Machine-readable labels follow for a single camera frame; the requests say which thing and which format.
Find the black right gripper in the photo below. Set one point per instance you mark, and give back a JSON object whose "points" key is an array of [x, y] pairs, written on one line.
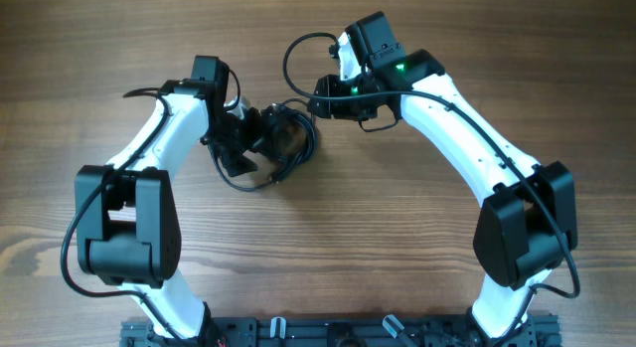
{"points": [[330, 107]]}

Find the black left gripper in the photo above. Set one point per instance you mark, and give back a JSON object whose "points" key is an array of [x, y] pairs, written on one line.
{"points": [[230, 156]]}

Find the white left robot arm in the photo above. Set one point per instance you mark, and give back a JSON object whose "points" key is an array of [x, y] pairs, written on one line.
{"points": [[125, 237]]}

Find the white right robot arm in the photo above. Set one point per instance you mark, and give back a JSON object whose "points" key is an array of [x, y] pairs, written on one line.
{"points": [[527, 222]]}

